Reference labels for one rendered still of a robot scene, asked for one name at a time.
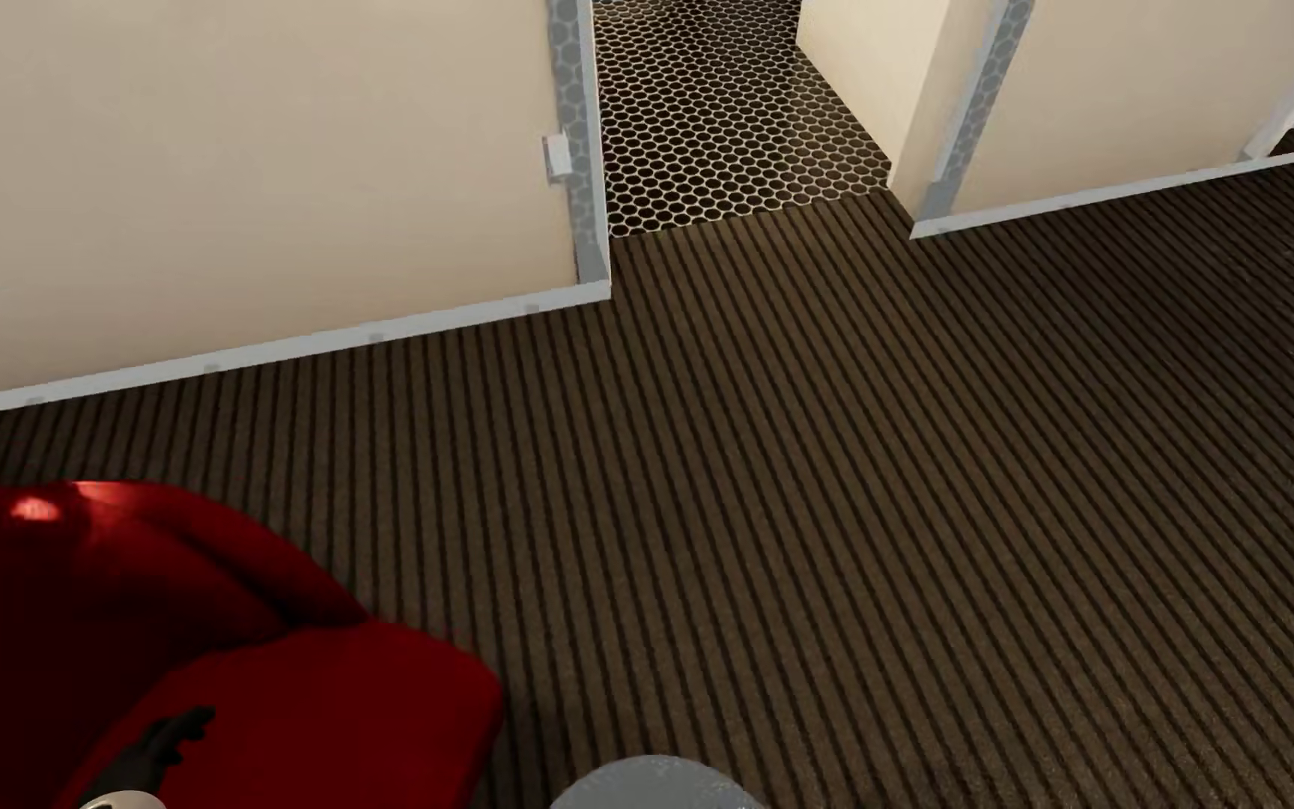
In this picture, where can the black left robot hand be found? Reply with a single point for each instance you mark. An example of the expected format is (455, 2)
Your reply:
(158, 747)

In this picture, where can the glossy red armchair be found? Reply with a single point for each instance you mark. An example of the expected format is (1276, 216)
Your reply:
(265, 719)

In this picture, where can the white wall light switch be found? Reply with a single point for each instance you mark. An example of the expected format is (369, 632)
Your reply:
(557, 157)

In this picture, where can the grey door frame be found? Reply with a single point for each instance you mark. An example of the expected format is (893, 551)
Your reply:
(973, 107)
(580, 135)

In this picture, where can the grey robot torso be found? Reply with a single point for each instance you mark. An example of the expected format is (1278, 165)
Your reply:
(658, 787)

